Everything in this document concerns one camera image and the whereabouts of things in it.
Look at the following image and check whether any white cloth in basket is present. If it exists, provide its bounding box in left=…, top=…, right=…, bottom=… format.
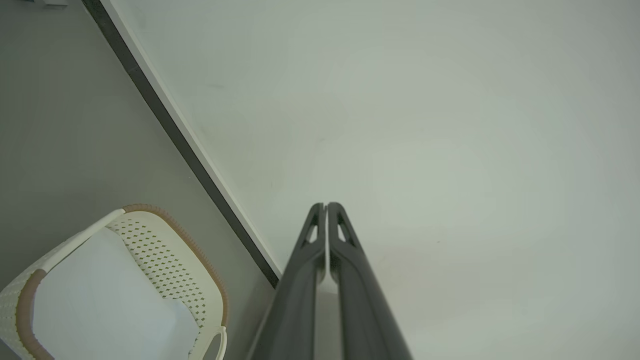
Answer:
left=32, top=227, right=199, bottom=360

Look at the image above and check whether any white woven laundry basket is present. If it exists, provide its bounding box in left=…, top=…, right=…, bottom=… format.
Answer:
left=0, top=203, right=230, bottom=360

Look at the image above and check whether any white and black baseboard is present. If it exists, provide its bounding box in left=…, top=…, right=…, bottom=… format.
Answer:
left=81, top=0, right=282, bottom=289

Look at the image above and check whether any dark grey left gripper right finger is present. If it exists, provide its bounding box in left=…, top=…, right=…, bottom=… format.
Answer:
left=327, top=202, right=414, bottom=360

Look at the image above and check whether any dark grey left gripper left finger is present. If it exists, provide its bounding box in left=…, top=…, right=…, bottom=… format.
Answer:
left=248, top=202, right=328, bottom=360

